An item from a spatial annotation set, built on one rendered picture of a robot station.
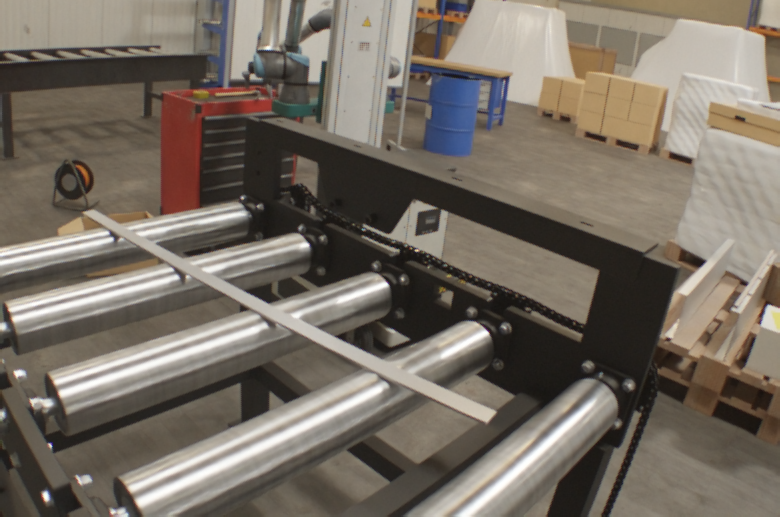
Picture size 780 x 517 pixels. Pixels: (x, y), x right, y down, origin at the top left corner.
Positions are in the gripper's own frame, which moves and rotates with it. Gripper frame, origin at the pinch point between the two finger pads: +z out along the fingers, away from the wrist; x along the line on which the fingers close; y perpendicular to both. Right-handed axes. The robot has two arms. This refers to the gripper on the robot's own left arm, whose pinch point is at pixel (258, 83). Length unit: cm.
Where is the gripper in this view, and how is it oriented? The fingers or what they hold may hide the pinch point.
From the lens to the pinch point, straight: 332.1
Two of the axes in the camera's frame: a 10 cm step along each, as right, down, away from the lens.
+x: -8.2, 2.2, -5.3
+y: -5.2, -6.7, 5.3
